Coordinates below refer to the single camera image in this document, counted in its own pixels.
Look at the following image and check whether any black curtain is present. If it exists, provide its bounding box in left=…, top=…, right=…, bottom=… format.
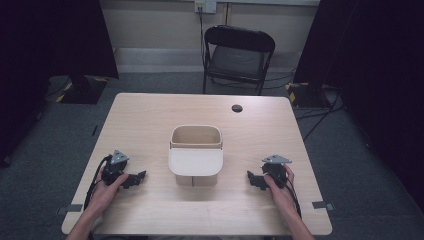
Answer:
left=292, top=0, right=424, bottom=214
left=0, top=0, right=120, bottom=168

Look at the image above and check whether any white wall socket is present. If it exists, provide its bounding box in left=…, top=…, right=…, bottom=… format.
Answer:
left=194, top=0, right=218, bottom=15

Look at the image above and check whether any black wall socket cable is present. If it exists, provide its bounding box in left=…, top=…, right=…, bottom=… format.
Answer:
left=198, top=6, right=207, bottom=73

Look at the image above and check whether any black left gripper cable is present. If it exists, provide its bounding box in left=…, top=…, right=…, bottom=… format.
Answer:
left=82, top=154, right=114, bottom=212

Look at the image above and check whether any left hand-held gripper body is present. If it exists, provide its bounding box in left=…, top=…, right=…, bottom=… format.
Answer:
left=100, top=149, right=130, bottom=187

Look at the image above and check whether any person's left hand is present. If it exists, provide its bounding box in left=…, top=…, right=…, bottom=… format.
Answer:
left=87, top=171, right=130, bottom=218

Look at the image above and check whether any beige plastic bin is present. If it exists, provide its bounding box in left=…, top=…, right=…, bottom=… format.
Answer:
left=167, top=124, right=225, bottom=187

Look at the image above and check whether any person's right hand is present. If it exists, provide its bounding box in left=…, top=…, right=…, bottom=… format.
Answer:
left=263, top=164, right=297, bottom=216

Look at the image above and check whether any black folding chair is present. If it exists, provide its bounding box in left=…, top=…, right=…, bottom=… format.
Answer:
left=202, top=24, right=277, bottom=97

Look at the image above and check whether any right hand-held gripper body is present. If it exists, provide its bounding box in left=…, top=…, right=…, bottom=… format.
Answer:
left=261, top=153, right=293, bottom=190

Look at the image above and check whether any black floor cable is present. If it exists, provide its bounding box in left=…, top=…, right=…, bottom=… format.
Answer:
left=295, top=93, right=346, bottom=143

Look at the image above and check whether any black stand base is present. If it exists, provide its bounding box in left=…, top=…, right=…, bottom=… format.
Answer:
left=59, top=75, right=110, bottom=105
left=285, top=81, right=333, bottom=110

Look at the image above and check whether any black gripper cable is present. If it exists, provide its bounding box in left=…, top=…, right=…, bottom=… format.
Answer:
left=266, top=171, right=303, bottom=220
left=82, top=154, right=114, bottom=212

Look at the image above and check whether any grey tape strip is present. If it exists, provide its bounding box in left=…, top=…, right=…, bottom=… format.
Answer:
left=56, top=203, right=84, bottom=216
left=311, top=200, right=336, bottom=212

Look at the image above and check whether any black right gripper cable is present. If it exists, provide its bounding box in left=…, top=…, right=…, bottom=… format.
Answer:
left=266, top=171, right=303, bottom=220

